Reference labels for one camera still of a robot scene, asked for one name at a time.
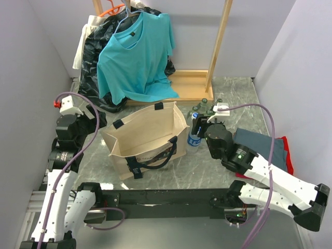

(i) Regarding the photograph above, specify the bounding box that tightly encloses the blue-cap water bottle labelled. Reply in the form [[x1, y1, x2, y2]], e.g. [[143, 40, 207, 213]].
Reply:
[[187, 132, 202, 154]]

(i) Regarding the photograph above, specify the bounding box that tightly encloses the cream canvas tote bag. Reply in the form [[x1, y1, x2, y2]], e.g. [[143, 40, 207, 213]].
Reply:
[[101, 102, 189, 180]]

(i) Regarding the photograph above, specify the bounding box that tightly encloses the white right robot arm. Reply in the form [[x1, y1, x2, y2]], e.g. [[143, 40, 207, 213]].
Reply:
[[191, 113, 330, 232]]

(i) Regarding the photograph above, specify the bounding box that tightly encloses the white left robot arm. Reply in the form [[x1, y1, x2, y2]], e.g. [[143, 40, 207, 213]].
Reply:
[[20, 101, 107, 248]]

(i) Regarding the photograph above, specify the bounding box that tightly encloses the folded grey-blue garment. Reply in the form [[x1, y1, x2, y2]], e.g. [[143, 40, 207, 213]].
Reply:
[[233, 128, 288, 173]]

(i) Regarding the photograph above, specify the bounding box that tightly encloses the wooden clothes rack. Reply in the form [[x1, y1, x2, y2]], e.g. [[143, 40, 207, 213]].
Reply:
[[92, 0, 233, 107]]

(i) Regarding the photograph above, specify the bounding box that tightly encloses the folded red garment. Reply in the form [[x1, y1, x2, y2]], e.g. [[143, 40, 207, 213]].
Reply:
[[234, 136, 295, 181]]

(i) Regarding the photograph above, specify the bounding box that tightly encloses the turquoise t-shirt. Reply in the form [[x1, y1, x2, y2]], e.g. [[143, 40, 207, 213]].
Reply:
[[97, 12, 178, 105]]

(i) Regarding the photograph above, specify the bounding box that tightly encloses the dark leaf-print shirt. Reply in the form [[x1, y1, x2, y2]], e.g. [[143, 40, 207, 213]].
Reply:
[[79, 7, 175, 113]]

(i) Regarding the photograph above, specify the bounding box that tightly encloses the cream hanging garment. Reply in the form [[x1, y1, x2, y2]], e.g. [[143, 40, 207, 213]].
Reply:
[[72, 15, 106, 70]]

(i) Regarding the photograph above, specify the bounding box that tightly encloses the orange clothes hanger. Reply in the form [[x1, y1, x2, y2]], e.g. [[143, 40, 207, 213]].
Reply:
[[99, 0, 126, 17]]

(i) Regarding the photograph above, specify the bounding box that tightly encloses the light blue clothes hanger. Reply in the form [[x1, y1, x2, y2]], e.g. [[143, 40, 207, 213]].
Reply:
[[113, 0, 141, 34]]

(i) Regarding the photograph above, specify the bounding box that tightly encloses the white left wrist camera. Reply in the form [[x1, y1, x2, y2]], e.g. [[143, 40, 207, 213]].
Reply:
[[53, 96, 83, 116]]

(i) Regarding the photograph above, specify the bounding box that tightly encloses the aluminium extrusion rail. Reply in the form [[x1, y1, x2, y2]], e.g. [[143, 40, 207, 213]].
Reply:
[[26, 191, 46, 213]]

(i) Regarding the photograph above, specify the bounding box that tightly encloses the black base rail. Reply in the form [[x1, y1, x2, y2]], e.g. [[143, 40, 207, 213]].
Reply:
[[72, 188, 257, 220]]

